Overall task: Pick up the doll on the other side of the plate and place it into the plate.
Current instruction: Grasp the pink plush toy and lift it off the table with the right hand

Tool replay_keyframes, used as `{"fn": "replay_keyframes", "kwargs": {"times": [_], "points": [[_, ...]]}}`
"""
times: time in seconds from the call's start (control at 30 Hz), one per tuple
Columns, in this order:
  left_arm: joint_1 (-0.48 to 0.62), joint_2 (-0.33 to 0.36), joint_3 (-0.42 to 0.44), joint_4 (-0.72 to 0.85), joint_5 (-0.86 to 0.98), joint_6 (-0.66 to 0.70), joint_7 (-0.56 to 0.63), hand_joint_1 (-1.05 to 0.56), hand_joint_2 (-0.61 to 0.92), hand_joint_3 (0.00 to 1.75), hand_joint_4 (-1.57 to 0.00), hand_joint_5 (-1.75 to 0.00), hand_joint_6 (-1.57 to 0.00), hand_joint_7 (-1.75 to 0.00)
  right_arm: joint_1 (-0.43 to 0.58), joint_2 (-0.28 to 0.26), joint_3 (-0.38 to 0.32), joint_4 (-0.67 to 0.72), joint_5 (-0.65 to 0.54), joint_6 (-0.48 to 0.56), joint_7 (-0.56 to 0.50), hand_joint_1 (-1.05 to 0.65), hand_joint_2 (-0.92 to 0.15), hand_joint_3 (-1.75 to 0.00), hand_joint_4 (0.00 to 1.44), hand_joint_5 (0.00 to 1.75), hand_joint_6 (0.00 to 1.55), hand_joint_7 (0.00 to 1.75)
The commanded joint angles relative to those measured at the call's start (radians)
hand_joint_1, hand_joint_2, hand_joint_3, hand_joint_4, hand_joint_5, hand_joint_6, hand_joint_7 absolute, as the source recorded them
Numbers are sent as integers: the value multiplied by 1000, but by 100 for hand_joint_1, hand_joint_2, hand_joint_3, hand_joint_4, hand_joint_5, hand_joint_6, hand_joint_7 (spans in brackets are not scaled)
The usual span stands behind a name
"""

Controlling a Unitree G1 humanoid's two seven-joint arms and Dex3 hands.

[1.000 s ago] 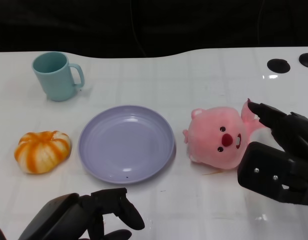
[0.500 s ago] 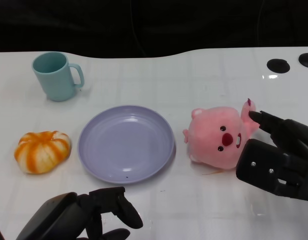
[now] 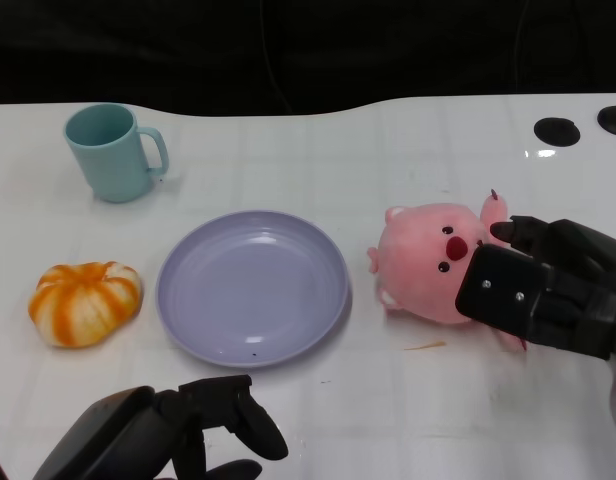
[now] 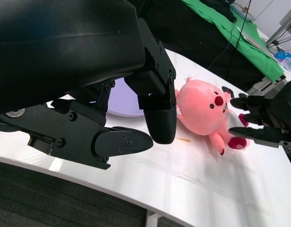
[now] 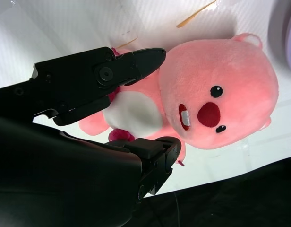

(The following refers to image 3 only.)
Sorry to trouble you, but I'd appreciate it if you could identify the pink plush beaver doll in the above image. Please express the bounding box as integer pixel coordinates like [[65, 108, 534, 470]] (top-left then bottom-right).
[[366, 188, 529, 354]]

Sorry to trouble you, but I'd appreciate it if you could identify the teal plastic mug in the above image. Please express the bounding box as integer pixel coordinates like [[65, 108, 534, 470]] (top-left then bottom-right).
[[63, 102, 170, 204]]

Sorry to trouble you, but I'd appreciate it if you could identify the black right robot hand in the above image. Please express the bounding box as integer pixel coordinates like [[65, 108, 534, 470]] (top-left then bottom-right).
[[454, 215, 616, 362]]

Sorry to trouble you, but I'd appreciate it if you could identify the black round table grommet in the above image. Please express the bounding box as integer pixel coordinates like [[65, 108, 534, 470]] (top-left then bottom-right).
[[596, 105, 616, 135], [533, 117, 581, 147]]

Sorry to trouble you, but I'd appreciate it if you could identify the lilac round plate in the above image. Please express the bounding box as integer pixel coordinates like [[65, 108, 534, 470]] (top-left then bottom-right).
[[155, 209, 351, 370]]

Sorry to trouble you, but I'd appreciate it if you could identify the orange white striped pumpkin toy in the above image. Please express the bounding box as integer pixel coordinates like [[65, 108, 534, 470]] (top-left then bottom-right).
[[27, 261, 144, 350]]

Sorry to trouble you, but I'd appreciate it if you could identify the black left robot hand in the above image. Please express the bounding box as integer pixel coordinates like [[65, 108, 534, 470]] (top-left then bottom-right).
[[0, 374, 290, 480]]

